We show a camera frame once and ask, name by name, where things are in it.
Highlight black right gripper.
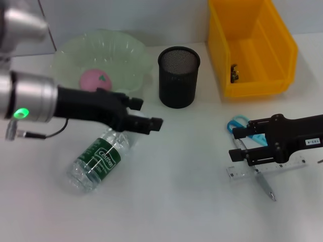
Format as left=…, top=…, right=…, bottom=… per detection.
left=228, top=110, right=323, bottom=166

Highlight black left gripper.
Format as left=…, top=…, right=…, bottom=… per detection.
left=57, top=87, right=164, bottom=136

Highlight blue scissors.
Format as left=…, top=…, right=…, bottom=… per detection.
left=226, top=114, right=268, bottom=147

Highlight pink toy peach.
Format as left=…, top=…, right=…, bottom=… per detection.
left=79, top=68, right=113, bottom=92

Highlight clear green-label water bottle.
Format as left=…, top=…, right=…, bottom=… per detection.
left=66, top=113, right=146, bottom=195

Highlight green plastic wrapper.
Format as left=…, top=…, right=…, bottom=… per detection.
left=230, top=63, right=240, bottom=84

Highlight transparent plastic ruler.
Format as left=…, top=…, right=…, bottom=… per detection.
left=226, top=156, right=308, bottom=183

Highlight black mesh pen holder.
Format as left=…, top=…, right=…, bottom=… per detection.
left=157, top=46, right=201, bottom=109

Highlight silver clear ballpoint pen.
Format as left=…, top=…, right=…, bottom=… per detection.
left=232, top=137, right=277, bottom=202

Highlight pale green glass fruit bowl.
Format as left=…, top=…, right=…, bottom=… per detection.
left=49, top=29, right=154, bottom=98

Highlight yellow plastic storage bin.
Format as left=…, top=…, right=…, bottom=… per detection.
left=207, top=0, right=299, bottom=98

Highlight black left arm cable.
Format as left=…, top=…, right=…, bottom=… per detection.
left=5, top=117, right=70, bottom=142

